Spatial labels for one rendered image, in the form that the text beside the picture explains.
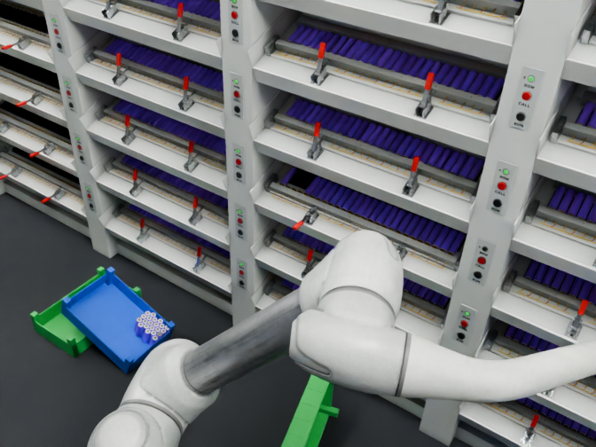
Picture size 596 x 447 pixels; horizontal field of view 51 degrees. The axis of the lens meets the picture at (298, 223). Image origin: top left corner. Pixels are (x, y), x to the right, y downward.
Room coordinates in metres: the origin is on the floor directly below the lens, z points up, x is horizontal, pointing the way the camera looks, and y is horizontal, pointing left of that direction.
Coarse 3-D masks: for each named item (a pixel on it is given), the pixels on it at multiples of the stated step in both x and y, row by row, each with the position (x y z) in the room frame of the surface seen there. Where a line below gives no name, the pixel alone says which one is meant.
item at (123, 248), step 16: (128, 256) 1.84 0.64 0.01; (144, 256) 1.79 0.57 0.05; (160, 272) 1.74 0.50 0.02; (176, 272) 1.71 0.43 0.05; (192, 288) 1.66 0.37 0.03; (208, 288) 1.64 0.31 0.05; (224, 304) 1.57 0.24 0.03; (400, 400) 1.20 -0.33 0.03; (416, 400) 1.19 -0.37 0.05; (464, 432) 1.09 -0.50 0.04; (480, 432) 1.09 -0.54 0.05
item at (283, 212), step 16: (272, 176) 1.50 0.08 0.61; (320, 176) 1.51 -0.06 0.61; (256, 192) 1.46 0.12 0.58; (256, 208) 1.46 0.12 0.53; (272, 208) 1.42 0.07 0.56; (288, 208) 1.42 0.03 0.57; (304, 208) 1.41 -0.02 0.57; (288, 224) 1.40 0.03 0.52; (304, 224) 1.36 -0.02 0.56; (320, 224) 1.35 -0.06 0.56; (336, 224) 1.35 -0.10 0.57; (336, 240) 1.31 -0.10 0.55; (416, 240) 1.27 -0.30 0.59; (416, 256) 1.22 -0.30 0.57; (416, 272) 1.18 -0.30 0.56; (432, 272) 1.17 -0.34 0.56; (448, 272) 1.17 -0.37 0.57; (432, 288) 1.16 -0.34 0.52; (448, 288) 1.13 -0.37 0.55
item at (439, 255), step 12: (276, 192) 1.46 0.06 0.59; (288, 192) 1.45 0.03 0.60; (312, 204) 1.40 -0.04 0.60; (324, 204) 1.39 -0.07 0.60; (336, 216) 1.36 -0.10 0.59; (348, 216) 1.34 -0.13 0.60; (348, 228) 1.32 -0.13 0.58; (372, 228) 1.30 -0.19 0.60; (384, 228) 1.29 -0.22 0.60; (396, 240) 1.26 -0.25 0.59; (408, 240) 1.25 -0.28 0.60; (420, 252) 1.23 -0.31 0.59; (432, 252) 1.21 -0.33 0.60; (444, 264) 1.18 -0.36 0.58
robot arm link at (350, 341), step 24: (336, 288) 0.76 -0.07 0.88; (360, 288) 0.75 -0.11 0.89; (312, 312) 0.71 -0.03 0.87; (336, 312) 0.70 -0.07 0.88; (360, 312) 0.70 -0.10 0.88; (384, 312) 0.71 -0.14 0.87; (312, 336) 0.67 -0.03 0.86; (336, 336) 0.66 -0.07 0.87; (360, 336) 0.66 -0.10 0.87; (384, 336) 0.66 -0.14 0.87; (312, 360) 0.65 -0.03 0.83; (336, 360) 0.63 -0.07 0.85; (360, 360) 0.63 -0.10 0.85; (384, 360) 0.63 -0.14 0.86; (336, 384) 0.63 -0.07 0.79; (360, 384) 0.62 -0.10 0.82; (384, 384) 0.61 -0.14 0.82
